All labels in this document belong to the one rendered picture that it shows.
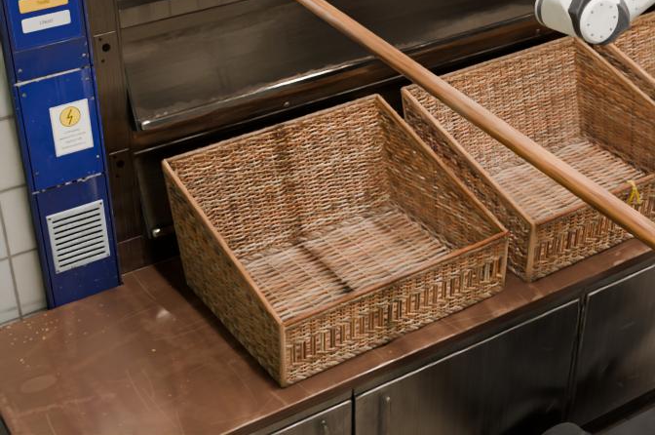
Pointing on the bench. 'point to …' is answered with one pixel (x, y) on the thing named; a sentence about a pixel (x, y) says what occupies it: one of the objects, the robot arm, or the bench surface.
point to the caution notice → (71, 127)
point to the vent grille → (78, 236)
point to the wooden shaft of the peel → (583, 187)
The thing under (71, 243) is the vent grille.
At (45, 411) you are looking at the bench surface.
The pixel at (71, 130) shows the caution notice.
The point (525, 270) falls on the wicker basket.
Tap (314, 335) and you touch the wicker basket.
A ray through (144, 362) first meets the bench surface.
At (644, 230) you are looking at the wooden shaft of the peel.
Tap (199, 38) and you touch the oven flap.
